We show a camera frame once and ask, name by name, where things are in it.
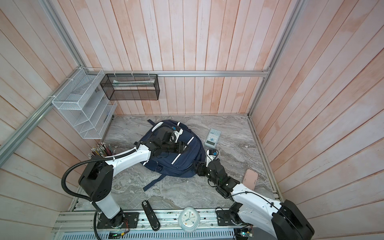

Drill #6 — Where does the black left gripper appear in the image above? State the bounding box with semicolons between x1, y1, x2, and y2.
161;140;190;154

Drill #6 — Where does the navy blue student backpack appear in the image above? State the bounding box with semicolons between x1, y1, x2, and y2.
140;120;206;191

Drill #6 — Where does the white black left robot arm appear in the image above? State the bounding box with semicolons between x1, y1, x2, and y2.
61;126;188;221

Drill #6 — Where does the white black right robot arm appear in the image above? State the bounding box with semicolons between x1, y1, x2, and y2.
196;160;315;240

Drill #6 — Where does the grey calculator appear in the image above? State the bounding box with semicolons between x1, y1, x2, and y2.
204;129;221;149

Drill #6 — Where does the white round clock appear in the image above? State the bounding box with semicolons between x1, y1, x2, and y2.
178;207;201;233

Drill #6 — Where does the bundle of pencils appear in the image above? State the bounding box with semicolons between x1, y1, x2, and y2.
88;142;116;159

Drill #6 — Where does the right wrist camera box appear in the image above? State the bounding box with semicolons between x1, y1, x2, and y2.
206;149;219;167

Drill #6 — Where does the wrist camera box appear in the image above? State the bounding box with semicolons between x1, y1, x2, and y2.
170;126;183;143
206;149;219;167

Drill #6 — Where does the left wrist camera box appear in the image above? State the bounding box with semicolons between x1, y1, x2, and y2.
170;126;183;143

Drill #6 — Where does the black wire mesh basket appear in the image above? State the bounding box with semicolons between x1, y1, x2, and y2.
101;74;160;101

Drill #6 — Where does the aluminium frame rail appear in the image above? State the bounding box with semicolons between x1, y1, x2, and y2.
85;68;269;78

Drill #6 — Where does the white wire mesh shelf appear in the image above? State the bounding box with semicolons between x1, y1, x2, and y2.
52;68;117;140

